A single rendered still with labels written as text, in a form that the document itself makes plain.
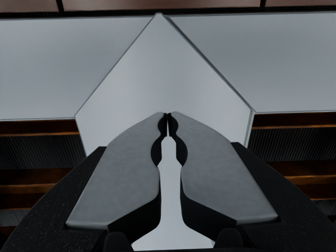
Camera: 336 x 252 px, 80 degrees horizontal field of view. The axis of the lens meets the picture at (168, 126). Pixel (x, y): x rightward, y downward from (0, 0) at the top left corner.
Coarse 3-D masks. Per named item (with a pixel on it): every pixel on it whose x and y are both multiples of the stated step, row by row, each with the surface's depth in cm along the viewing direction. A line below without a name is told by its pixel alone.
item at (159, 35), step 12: (156, 12) 16; (156, 24) 16; (168, 24) 16; (144, 36) 17; (156, 36) 17; (168, 36) 17; (180, 36) 17; (132, 48) 17; (144, 48) 17; (156, 48) 17; (168, 48) 17; (180, 48) 17; (192, 48) 17
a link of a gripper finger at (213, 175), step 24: (168, 120) 12; (192, 120) 11; (192, 144) 9; (216, 144) 9; (192, 168) 8; (216, 168) 8; (240, 168) 8; (192, 192) 7; (216, 192) 7; (240, 192) 7; (192, 216) 7; (216, 216) 6; (240, 216) 6; (264, 216) 6
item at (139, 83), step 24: (120, 72) 18; (144, 72) 18; (168, 72) 18; (192, 72) 18; (216, 72) 18; (96, 96) 19; (120, 96) 19; (144, 96) 20; (168, 96) 20; (192, 96) 20; (216, 96) 20
